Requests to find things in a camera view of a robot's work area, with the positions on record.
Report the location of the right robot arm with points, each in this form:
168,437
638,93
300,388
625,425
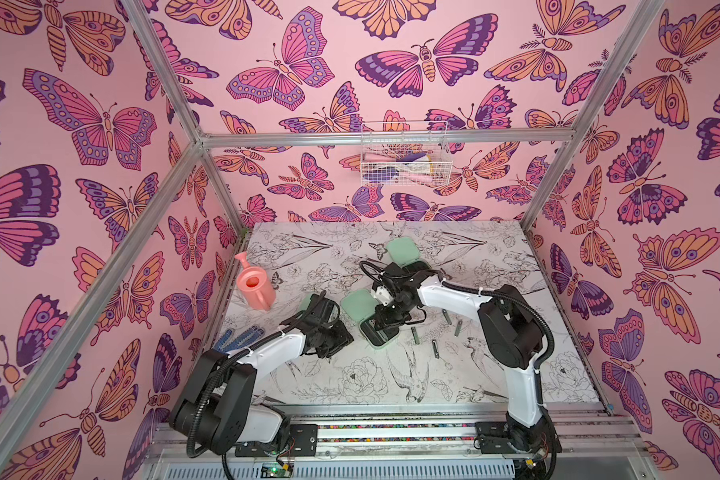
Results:
517,337

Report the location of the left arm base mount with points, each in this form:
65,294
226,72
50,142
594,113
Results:
295,440

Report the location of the white wire wall basket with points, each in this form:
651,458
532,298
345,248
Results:
401,153

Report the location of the green nail clipper case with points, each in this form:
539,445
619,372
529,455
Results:
305,302

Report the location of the pink watering can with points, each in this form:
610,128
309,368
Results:
255,285

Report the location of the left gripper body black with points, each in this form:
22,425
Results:
331,339

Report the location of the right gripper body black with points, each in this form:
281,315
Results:
381,318

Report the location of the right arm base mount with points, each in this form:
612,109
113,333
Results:
511,437

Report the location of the green circuit board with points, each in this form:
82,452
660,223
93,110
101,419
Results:
274,470

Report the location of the slanted small nail clipper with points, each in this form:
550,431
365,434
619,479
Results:
415,336

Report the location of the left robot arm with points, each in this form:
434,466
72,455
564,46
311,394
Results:
216,410

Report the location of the blue dotted work glove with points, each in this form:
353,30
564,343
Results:
231,340

